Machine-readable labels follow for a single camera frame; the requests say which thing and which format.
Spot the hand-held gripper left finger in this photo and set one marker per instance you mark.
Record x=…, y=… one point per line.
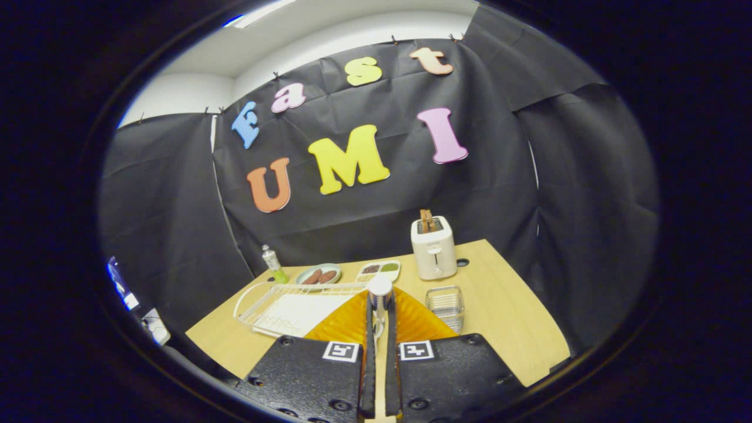
x=311, y=376

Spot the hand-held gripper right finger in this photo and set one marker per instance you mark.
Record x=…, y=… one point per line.
x=446, y=376

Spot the pale green plate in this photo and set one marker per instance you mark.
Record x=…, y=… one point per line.
x=305, y=282

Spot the brown sausage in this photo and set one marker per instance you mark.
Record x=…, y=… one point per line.
x=312, y=277
x=328, y=275

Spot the clear bottle with green liquid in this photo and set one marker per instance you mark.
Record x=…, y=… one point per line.
x=274, y=264

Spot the white toaster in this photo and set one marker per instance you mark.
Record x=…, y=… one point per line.
x=433, y=255

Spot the white divided sauce tray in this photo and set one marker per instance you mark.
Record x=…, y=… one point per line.
x=379, y=271

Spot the brown toast slice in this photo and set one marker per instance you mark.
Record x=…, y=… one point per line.
x=427, y=220

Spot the white object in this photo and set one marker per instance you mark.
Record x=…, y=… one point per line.
x=155, y=326

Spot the blue lit screen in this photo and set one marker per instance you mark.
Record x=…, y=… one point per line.
x=122, y=285

